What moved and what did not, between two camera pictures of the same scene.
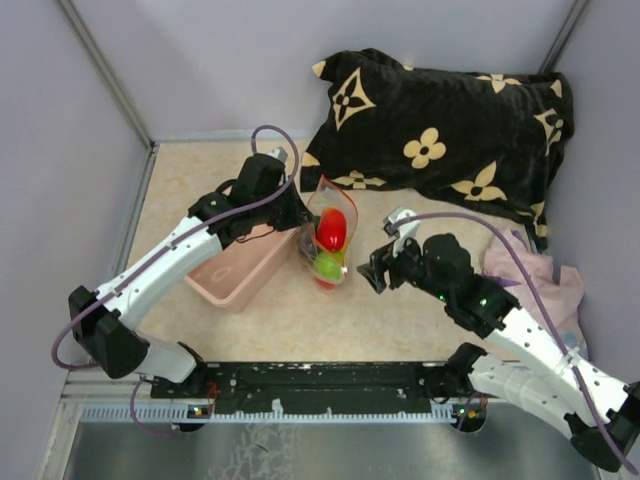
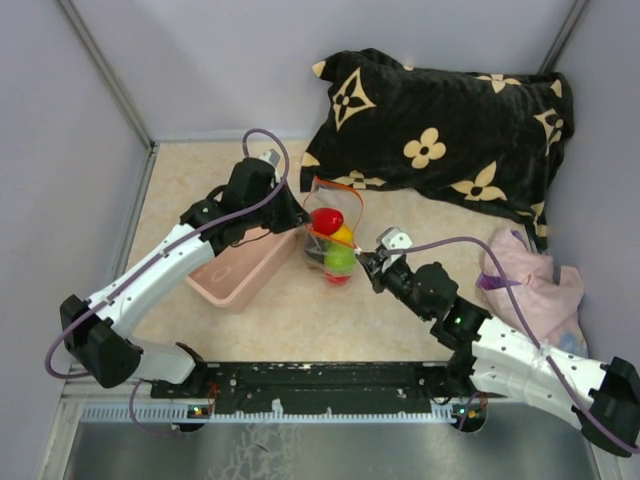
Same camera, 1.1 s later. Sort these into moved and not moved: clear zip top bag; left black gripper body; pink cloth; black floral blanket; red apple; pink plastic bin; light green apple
Moved: light green apple; clear zip top bag; red apple
Not moved: pink cloth; pink plastic bin; left black gripper body; black floral blanket
